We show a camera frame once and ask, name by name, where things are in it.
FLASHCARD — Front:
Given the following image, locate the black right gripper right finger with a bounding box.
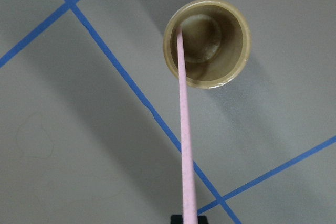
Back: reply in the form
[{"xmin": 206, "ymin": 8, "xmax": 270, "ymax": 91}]
[{"xmin": 197, "ymin": 216, "xmax": 207, "ymax": 224}]

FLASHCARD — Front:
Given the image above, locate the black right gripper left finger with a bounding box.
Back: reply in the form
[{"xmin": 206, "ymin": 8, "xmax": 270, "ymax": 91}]
[{"xmin": 170, "ymin": 215, "xmax": 183, "ymax": 224}]

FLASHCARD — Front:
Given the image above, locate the pink chopstick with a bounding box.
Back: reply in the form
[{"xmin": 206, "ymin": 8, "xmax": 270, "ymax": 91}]
[{"xmin": 176, "ymin": 27, "xmax": 198, "ymax": 223}]

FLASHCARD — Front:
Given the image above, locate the bamboo wooden cup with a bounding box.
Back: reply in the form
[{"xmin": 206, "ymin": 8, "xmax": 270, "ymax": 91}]
[{"xmin": 163, "ymin": 0, "xmax": 251, "ymax": 89}]

